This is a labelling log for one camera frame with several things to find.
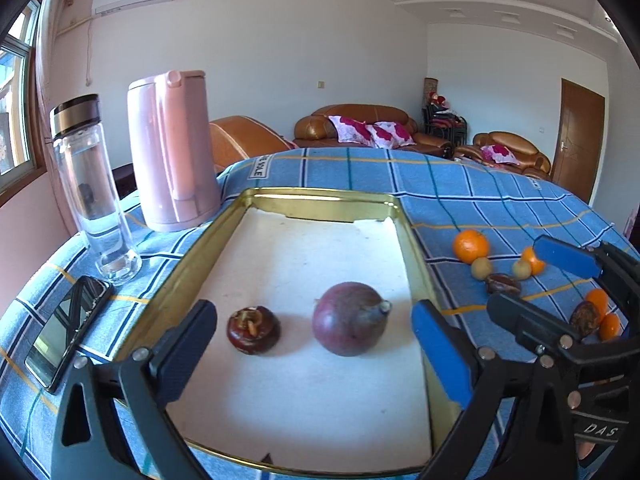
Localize blue plaid tablecloth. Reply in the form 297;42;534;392
0;149;640;480

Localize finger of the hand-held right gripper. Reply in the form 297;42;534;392
533;236;640;322
487;293;640;367

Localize brown leather armchair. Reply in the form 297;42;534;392
457;131;554;181

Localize orange leather armchair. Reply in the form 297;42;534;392
207;116;301;174

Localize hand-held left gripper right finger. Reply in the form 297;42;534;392
411;300;577;480

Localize air conditioner pipe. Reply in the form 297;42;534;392
86;17;97;88

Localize person's right hand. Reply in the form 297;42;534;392
576;437;602;467

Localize large orange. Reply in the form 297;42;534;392
452;229;490;265

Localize pink curtain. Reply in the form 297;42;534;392
32;0;72;92

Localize window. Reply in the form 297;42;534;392
0;0;49;196

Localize dark wooden furniture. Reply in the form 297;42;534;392
112;165;134;197

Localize purple passion fruit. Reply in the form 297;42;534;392
312;282;394;358

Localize small tangerine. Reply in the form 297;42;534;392
598;312;623;341
585;288;610;324

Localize clear glass bottle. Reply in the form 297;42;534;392
49;94;144;286

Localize dark brown wrinkled fruit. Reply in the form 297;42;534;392
570;301;601;338

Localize brown wooden door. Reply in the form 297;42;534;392
552;78;607;205

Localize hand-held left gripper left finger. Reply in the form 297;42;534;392
50;299;219;480

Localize pink electric kettle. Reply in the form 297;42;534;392
126;70;222;233

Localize dark brown water chestnut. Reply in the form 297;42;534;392
485;273;523;295
226;306;281;356

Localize small red floral pillow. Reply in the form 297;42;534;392
481;144;519;166

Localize stacked dark chairs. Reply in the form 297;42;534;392
422;92;469;146

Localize brown leather sofa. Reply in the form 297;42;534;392
292;104;456;159

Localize black smartphone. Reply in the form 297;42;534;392
25;276;114;394

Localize golden tin box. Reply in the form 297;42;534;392
112;187;482;478

